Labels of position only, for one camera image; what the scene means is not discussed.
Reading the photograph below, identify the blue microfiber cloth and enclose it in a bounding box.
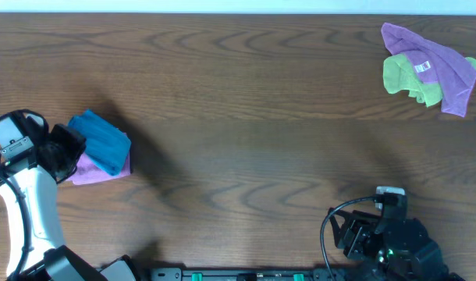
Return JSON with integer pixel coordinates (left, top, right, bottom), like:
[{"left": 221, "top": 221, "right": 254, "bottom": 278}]
[{"left": 68, "top": 109, "right": 132, "bottom": 176}]

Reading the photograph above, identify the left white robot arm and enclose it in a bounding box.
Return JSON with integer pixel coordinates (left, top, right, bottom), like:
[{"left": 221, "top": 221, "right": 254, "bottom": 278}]
[{"left": 0, "top": 116, "right": 140, "bottom": 281}]

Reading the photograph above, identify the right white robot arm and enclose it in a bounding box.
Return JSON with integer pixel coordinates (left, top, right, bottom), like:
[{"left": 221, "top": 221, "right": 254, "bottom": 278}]
[{"left": 329, "top": 210, "right": 464, "bottom": 281}]

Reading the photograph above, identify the folded purple cloth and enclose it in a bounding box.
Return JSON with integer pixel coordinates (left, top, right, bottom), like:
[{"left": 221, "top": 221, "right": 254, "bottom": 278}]
[{"left": 67, "top": 154, "right": 131, "bottom": 185}]

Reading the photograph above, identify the yellow-green cloth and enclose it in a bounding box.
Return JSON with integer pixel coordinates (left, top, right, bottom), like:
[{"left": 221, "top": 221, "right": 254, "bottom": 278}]
[{"left": 382, "top": 53, "right": 476, "bottom": 116}]

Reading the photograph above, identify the purple cloth with label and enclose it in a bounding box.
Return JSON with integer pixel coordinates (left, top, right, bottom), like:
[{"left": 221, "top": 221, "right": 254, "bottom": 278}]
[{"left": 381, "top": 23, "right": 476, "bottom": 117}]

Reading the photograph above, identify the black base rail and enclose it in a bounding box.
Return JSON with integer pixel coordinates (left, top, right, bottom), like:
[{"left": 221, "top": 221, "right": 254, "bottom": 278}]
[{"left": 150, "top": 265, "right": 364, "bottom": 281}]

